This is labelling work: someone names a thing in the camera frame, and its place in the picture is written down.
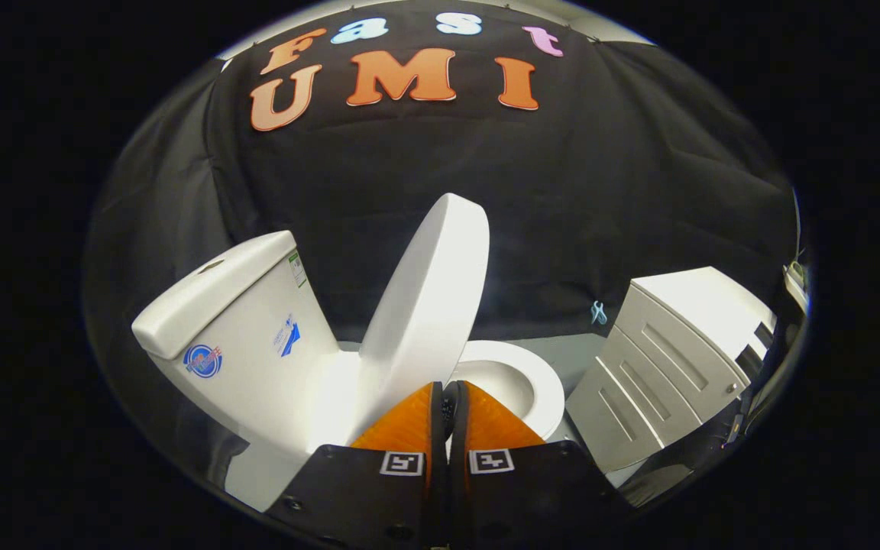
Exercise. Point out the black backdrop cloth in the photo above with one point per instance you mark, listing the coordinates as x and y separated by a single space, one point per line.
562 191

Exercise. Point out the white toilet lid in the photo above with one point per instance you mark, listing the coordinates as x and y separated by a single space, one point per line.
425 305

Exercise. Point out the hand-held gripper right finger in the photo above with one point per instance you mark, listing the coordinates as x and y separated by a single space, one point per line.
524 504

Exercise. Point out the white drawer cabinet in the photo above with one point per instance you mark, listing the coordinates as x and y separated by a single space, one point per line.
669 359

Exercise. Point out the blue clip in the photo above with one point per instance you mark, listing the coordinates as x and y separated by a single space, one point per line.
598 312

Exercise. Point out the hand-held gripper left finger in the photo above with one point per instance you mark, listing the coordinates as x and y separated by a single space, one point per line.
379 504

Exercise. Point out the white toilet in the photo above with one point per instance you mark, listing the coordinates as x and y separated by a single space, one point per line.
241 328

